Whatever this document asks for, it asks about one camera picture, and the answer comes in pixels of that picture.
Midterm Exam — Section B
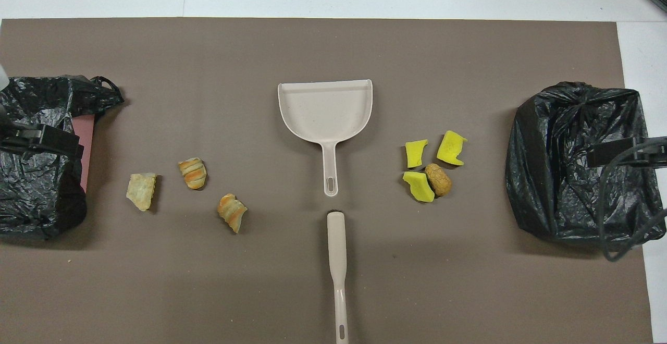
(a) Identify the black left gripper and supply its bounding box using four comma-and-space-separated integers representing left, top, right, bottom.
0, 124, 85, 159

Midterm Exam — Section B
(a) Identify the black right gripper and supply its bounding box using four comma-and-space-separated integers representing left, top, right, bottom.
588, 137, 667, 169

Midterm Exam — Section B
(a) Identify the pale pastry piece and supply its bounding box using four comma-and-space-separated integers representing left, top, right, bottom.
126, 172, 158, 212

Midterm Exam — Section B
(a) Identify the orange striped croissant piece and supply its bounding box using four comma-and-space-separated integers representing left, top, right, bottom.
217, 193, 249, 235
178, 157, 208, 190

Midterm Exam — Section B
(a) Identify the yellow green sponge piece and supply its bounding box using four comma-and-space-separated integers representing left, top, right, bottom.
405, 139, 429, 169
436, 130, 468, 167
402, 170, 436, 203

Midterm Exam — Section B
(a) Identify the beige plastic dustpan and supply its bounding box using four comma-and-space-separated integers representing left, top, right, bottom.
277, 79, 374, 198

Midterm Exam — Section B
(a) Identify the beige hand brush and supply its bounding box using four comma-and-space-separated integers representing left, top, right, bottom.
326, 210, 349, 344

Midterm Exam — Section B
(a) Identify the black plastic trash bag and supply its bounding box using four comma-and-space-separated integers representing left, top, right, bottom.
504, 81, 667, 253
0, 75, 126, 240

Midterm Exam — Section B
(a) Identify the pink box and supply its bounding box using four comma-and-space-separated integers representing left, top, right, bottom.
72, 115, 96, 193

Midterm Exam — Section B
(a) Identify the brown paper table mat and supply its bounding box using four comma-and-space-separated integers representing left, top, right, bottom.
0, 17, 654, 344

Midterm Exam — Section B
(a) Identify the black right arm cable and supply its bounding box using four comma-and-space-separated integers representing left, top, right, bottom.
597, 143, 667, 262

